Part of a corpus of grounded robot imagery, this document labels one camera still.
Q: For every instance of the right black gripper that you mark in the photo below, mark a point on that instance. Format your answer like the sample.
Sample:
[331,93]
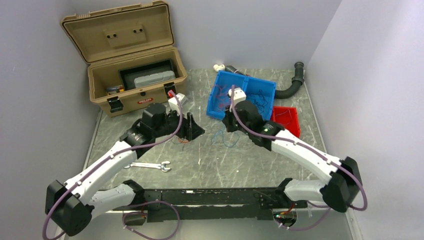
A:
[226,120]

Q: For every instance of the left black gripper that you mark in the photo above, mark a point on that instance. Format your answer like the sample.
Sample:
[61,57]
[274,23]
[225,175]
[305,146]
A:
[189,129]

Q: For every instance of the red plastic bin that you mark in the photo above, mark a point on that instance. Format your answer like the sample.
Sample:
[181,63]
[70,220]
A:
[288,118]

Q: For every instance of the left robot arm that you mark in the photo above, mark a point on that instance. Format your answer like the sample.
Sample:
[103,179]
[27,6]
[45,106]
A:
[73,204]

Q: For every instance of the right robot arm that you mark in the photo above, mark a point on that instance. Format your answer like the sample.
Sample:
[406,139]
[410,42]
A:
[339,185]

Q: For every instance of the blue double plastic bin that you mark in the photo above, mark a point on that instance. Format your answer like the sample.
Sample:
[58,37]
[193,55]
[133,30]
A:
[260,92]

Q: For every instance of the silver open-end wrench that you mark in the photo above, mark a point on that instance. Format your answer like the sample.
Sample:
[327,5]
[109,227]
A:
[163,166]

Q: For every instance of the small grey motor part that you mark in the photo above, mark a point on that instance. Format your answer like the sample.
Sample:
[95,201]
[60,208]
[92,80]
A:
[230,68]

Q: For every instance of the white pipe fitting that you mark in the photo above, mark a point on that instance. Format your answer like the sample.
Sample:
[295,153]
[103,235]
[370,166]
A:
[219,67]

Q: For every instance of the grey case in toolbox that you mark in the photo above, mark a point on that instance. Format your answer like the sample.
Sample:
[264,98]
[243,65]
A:
[154,78]

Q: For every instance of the black tray in toolbox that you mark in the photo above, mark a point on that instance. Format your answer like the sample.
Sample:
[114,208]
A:
[128,75]

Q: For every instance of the yellow black tool in toolbox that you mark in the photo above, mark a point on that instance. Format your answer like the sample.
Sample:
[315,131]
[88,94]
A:
[115,89]

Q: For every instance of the tan plastic toolbox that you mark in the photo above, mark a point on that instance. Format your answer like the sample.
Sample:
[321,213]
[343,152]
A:
[119,38]

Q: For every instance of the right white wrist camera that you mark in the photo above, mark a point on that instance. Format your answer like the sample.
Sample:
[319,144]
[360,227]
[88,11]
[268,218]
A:
[236,96]

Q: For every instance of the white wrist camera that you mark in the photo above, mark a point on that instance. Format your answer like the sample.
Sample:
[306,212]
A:
[176,102]
[236,96]

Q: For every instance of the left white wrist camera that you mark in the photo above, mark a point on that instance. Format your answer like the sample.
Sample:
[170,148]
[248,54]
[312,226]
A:
[176,102]

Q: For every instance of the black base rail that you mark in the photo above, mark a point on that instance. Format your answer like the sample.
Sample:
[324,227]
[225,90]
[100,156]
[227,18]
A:
[213,203]

